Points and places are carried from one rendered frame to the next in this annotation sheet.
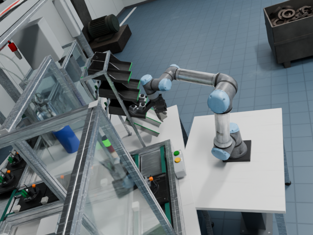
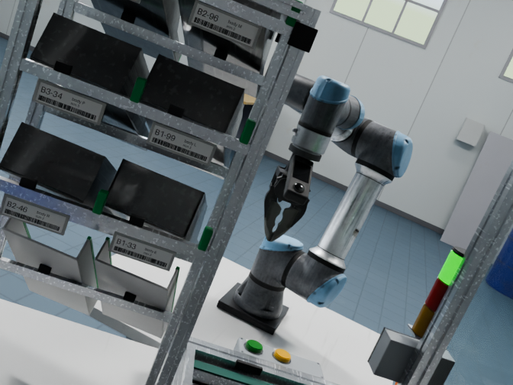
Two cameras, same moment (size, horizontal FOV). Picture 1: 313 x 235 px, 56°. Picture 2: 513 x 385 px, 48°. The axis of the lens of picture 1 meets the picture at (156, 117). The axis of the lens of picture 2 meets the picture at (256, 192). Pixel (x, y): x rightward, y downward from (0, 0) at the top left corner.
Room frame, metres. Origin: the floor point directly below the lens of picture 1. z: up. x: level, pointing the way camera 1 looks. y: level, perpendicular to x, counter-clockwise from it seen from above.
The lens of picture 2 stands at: (2.15, 1.07, 1.60)
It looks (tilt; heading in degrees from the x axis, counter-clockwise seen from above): 13 degrees down; 250
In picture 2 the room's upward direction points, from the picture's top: 22 degrees clockwise
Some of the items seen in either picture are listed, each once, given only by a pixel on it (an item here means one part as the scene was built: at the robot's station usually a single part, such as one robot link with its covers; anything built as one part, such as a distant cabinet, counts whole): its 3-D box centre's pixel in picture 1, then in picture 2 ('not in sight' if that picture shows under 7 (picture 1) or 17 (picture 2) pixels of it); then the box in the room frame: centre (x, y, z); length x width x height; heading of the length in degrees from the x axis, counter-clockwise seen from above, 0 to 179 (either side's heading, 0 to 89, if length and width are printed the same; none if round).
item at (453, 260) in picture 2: not in sight; (459, 270); (1.50, 0.34, 1.39); 0.05 x 0.05 x 0.05
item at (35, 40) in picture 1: (56, 64); not in sight; (2.95, 0.68, 1.50); 0.38 x 0.21 x 0.88; 78
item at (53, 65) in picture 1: (96, 134); (489, 235); (1.51, 0.37, 1.46); 0.03 x 0.03 x 1.00; 78
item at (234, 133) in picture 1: (230, 134); (279, 258); (1.46, -0.40, 1.05); 0.13 x 0.12 x 0.14; 132
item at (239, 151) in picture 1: (234, 145); (262, 291); (1.47, -0.41, 0.93); 0.15 x 0.15 x 0.10
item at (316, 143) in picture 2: (153, 93); (308, 140); (1.67, -0.04, 1.45); 0.08 x 0.08 x 0.05
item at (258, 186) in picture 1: (229, 154); (247, 321); (1.49, -0.36, 0.84); 0.90 x 0.70 x 0.03; 148
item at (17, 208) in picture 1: (29, 192); not in sight; (1.87, 1.16, 1.01); 0.24 x 0.24 x 0.13; 78
